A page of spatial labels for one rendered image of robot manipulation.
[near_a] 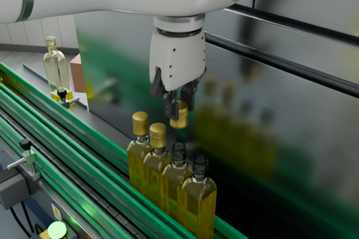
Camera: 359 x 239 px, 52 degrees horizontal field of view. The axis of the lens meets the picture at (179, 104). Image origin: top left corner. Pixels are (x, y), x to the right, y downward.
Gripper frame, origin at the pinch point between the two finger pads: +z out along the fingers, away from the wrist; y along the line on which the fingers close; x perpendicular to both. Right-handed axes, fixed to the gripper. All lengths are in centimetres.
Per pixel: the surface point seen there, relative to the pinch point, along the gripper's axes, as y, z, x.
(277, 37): -12.6, -12.9, 11.1
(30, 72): -13, 36, -101
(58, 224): 18.7, 38.8, -24.7
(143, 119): 0.5, 8.1, -10.1
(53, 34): -133, 117, -322
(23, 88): -3, 32, -84
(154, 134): 2.0, 8.7, -5.3
